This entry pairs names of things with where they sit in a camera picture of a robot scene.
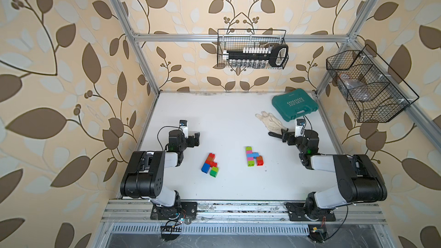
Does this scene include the right wire basket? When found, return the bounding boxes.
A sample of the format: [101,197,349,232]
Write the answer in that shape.
[326,44,419,123]

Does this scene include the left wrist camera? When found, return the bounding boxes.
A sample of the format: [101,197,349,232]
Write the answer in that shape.
[179,120,188,138]

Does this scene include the green plastic tool case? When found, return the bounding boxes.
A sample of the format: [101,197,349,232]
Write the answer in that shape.
[272,89,319,122]

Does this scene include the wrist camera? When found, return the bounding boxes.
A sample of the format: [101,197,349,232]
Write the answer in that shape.
[179,120,188,138]
[295,118,306,137]

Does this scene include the white work glove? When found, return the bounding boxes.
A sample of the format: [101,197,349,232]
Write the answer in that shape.
[255,111,288,134]

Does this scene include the black pipe wrench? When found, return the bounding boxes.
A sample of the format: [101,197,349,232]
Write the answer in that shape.
[268,132,287,140]

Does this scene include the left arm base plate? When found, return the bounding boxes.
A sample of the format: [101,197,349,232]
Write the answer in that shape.
[150,202,198,221]

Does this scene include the black socket holder set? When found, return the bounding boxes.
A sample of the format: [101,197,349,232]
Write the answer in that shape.
[220,44,289,69]

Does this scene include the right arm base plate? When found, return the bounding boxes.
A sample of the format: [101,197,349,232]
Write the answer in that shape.
[285,202,336,222]

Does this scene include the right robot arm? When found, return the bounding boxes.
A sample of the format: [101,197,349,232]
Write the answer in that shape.
[268,130,387,219]

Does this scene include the dark blue lego brick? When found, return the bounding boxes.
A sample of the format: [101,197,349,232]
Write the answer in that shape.
[201,163,211,174]

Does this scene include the back wire basket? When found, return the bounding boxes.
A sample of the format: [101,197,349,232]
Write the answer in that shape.
[217,28,289,70]

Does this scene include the light blue long lego brick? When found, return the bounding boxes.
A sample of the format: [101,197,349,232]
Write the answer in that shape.
[246,153,260,158]

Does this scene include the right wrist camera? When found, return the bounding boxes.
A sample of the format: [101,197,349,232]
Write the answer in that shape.
[295,118,306,137]

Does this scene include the plastic bag in basket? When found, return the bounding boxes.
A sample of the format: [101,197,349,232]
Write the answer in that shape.
[340,73,372,102]

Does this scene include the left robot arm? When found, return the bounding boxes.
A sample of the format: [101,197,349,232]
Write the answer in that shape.
[120,129,200,208]

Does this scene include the wire basket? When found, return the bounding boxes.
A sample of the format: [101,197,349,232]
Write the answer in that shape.
[217,28,289,70]
[326,44,419,123]

